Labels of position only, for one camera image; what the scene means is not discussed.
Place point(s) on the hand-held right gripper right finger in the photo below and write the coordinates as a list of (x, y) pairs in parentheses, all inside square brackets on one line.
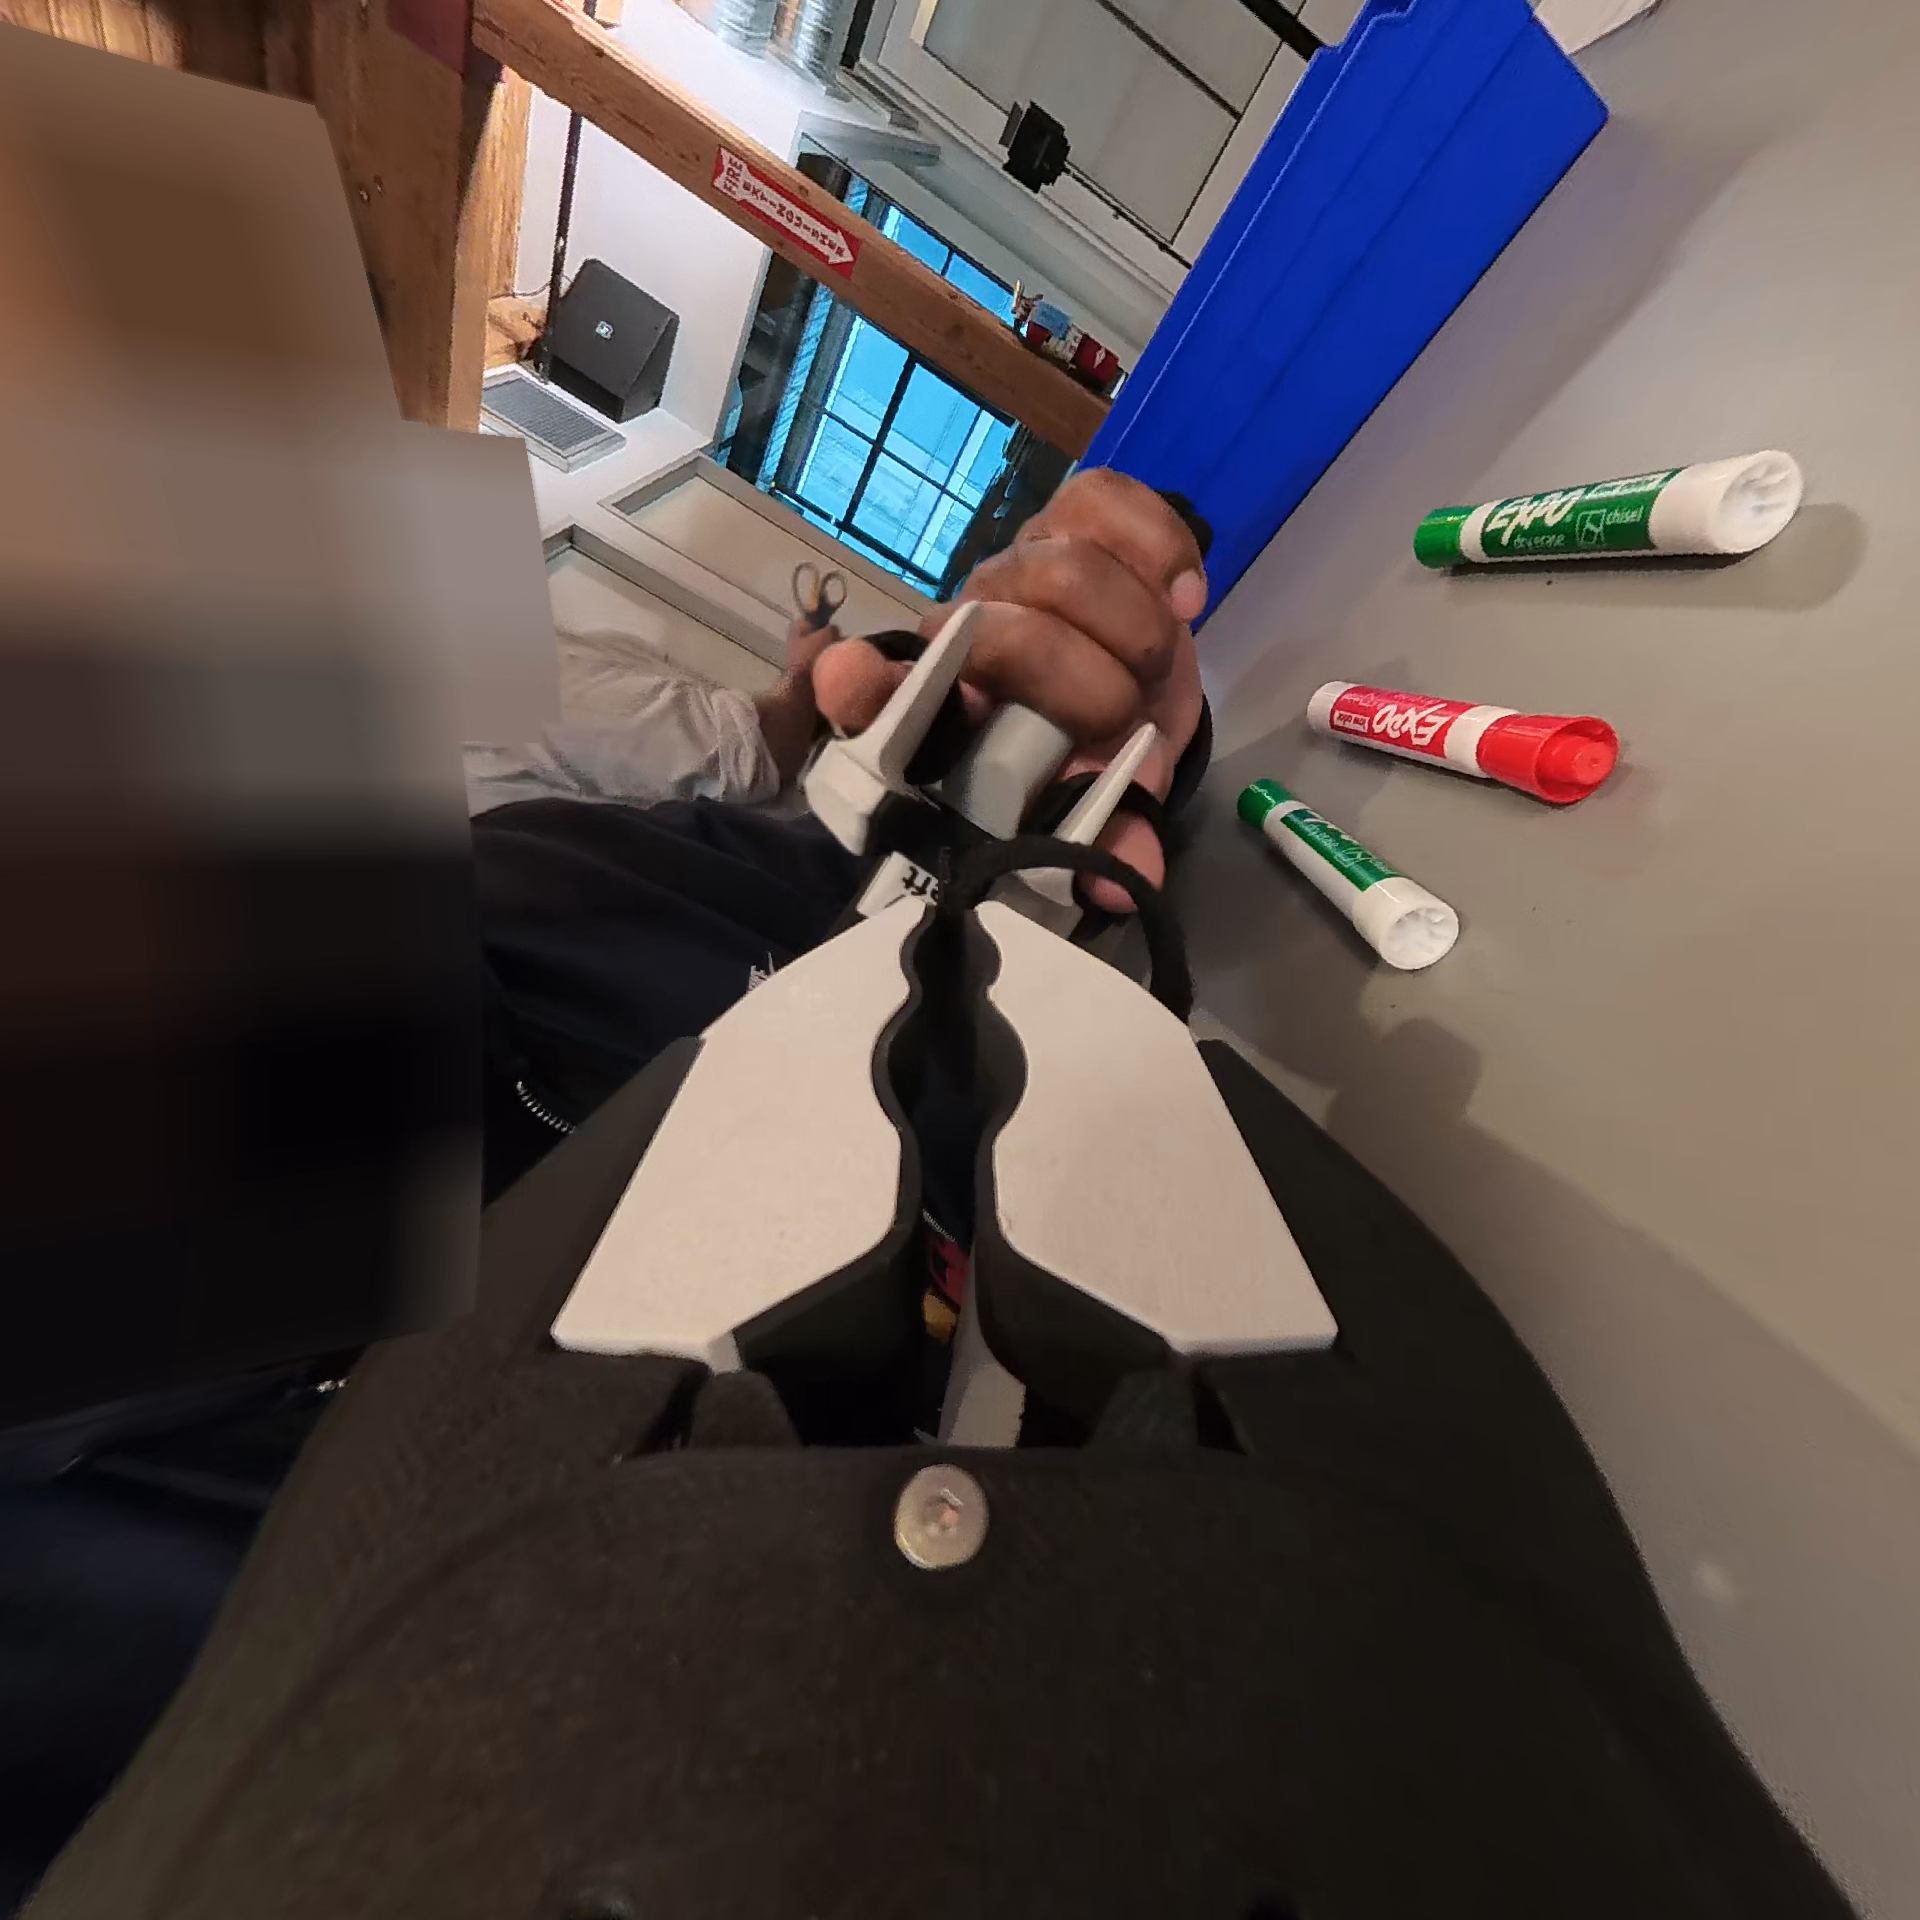
[(1154, 1201)]

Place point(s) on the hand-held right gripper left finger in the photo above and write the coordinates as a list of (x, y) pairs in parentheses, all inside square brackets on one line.
[(751, 1188)]

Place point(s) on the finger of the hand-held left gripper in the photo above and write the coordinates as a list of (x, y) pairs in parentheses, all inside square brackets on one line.
[(871, 750), (1104, 797)]

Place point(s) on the green marker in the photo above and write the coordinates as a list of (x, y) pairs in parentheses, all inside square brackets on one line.
[(1621, 511), (1351, 872)]

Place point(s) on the red marker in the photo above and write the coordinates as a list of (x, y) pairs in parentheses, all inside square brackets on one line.
[(1456, 736)]

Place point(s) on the large blue plastic bin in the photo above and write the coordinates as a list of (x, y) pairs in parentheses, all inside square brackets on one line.
[(1351, 240)]

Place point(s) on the person's left forearm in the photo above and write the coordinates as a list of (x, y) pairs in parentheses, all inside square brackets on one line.
[(660, 902)]

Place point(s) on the person's left hand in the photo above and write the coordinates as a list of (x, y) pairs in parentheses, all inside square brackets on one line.
[(1082, 602)]

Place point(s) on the black wall speaker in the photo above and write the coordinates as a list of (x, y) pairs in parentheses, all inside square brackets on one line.
[(610, 340)]

